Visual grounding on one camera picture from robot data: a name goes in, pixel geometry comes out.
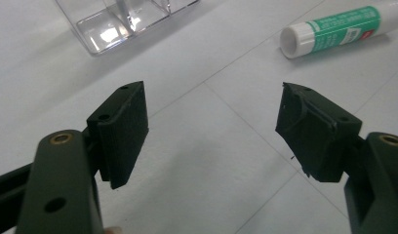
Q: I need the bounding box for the clear plastic organizer box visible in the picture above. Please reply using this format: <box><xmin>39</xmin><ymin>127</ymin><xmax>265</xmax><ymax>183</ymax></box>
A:
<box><xmin>54</xmin><ymin>0</ymin><xmax>201</xmax><ymax>57</ymax></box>

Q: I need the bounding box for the green and white glue stick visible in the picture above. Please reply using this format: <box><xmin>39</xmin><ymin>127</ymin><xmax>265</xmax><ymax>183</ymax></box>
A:
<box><xmin>279</xmin><ymin>0</ymin><xmax>398</xmax><ymax>59</ymax></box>

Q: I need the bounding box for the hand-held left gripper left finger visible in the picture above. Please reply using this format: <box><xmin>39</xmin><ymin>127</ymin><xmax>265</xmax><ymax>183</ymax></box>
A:
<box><xmin>15</xmin><ymin>80</ymin><xmax>149</xmax><ymax>234</ymax></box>

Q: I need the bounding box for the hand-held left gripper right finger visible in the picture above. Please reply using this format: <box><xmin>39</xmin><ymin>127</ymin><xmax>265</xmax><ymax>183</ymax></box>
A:
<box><xmin>275</xmin><ymin>82</ymin><xmax>398</xmax><ymax>234</ymax></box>

